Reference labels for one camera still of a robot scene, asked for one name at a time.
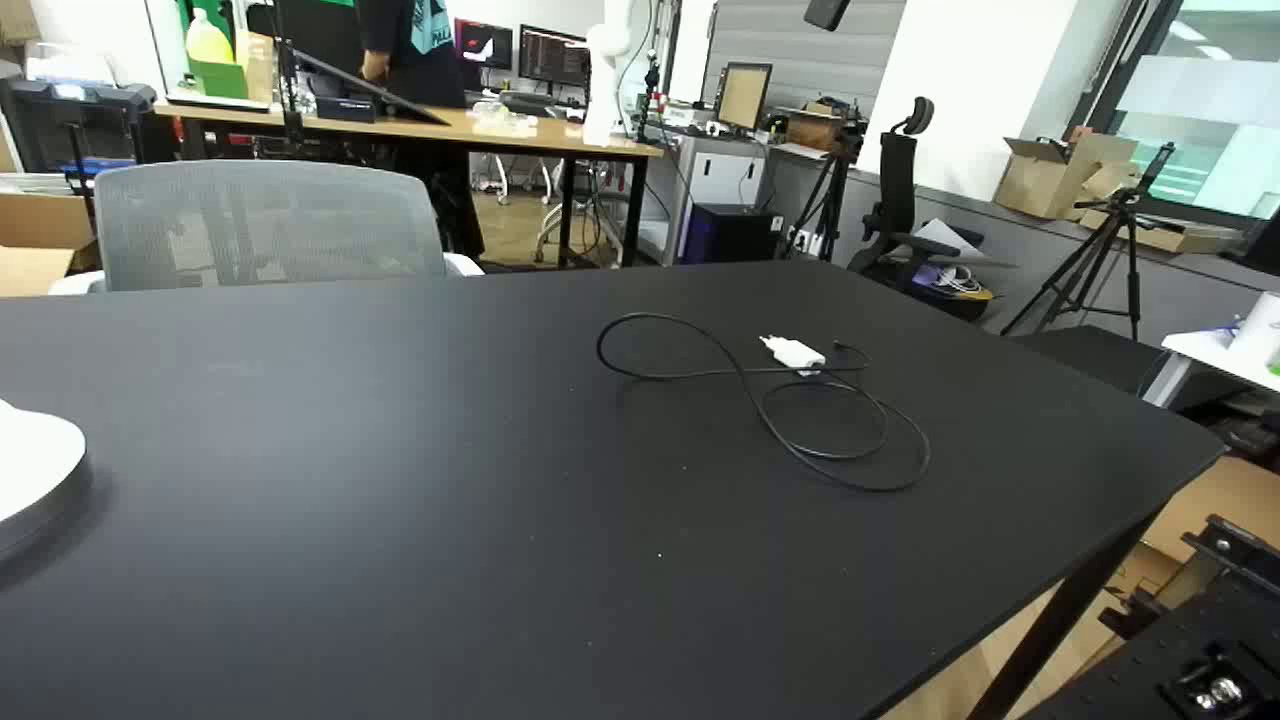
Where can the open cardboard box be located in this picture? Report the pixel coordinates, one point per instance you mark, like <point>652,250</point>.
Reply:
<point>1060,175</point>

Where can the white background machine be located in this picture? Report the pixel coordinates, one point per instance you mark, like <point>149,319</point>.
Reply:
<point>611,64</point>

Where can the grey mesh office chair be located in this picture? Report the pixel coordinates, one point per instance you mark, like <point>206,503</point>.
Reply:
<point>264,222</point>

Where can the dark computer monitor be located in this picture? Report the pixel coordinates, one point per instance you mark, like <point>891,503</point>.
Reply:
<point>555,63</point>

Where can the framed picture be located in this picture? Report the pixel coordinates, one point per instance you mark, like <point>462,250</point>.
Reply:
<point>740,95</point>

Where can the brown cardboard box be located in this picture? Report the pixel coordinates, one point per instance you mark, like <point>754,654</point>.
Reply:
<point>41,238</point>

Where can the white charger adapter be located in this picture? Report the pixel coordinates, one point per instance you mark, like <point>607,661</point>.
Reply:
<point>792,355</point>

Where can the black office chair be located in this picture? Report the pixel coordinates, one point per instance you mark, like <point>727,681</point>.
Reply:
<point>913,213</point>

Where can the person in dark clothes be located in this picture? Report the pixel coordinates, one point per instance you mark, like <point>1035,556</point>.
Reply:
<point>426,56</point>

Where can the black metal equipment rack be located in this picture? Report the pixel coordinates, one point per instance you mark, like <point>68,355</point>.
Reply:
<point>1184,643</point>

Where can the long wooden desk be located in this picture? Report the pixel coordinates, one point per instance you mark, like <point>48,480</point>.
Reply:
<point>467,129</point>

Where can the green and white poster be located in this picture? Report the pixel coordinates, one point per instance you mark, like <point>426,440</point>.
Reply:
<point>210,51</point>

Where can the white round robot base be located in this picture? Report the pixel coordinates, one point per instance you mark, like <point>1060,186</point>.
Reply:
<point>30,467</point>

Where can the white side table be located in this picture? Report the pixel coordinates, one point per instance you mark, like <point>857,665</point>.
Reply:
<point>1222,358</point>

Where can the black camera tripod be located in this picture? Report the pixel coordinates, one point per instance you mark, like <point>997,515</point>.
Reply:
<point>1096,259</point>

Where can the black table leg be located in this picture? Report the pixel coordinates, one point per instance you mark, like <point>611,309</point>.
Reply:
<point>1045,631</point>

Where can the white metal cabinet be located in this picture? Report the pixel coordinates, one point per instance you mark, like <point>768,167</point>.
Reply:
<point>723,179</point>

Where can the dark blue box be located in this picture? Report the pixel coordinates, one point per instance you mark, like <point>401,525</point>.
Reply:
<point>731,234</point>

